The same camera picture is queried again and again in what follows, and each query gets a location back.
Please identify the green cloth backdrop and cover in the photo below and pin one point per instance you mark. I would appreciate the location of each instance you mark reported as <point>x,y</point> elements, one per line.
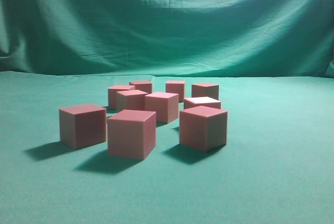
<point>273,61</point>

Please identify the edge pink cube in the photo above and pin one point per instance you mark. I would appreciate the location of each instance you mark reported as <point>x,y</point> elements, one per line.
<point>205,89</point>

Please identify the column pink cube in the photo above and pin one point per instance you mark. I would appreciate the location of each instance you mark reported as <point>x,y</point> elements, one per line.
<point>165,105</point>
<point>82,126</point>
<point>198,101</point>
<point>112,97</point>
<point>142,85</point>
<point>130,100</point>
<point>203,128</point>

